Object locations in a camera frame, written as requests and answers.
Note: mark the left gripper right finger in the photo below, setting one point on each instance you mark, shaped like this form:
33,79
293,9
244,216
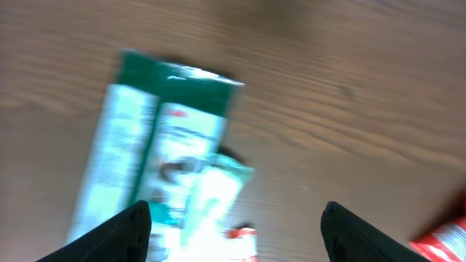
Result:
349,238

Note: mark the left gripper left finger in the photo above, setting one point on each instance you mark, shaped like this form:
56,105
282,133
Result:
122,238

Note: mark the red snack bag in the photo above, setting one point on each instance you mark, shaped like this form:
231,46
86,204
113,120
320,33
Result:
445,244

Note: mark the light green wipes pack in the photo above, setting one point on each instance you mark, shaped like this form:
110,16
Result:
215,191

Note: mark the red stick sachet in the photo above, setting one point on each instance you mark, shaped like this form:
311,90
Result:
241,244

